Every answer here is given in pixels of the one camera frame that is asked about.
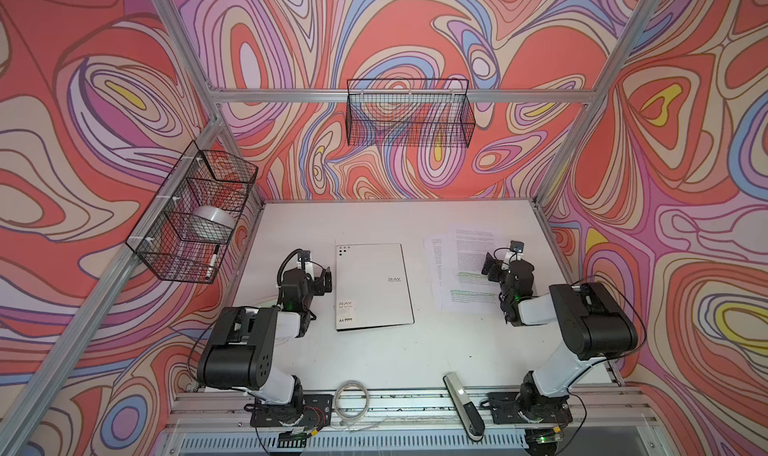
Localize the printed paper sheets stack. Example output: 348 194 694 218
423 228 511 314

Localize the white and black file folder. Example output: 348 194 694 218
334 243 415 331

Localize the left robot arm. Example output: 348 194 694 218
195 248 332 427

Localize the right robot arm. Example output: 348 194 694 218
481 249 639 425

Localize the marker pen in basket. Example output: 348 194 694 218
205 244 220 281

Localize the silver tape roll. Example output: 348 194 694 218
192 205 235 231

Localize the white and black stapler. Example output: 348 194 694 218
443 372 485 442

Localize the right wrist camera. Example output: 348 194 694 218
509 240 524 255

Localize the white coiled cable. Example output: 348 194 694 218
332 380 371 422

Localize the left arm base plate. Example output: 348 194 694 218
244 394 333 430

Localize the left black wire basket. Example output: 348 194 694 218
126 142 258 284

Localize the black wire basket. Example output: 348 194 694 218
126 142 258 284
345 78 476 148

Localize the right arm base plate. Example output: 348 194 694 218
482 392 573 426

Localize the aluminium frame rail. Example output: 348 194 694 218
155 386 675 455

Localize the rear black wire basket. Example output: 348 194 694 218
345 78 476 148

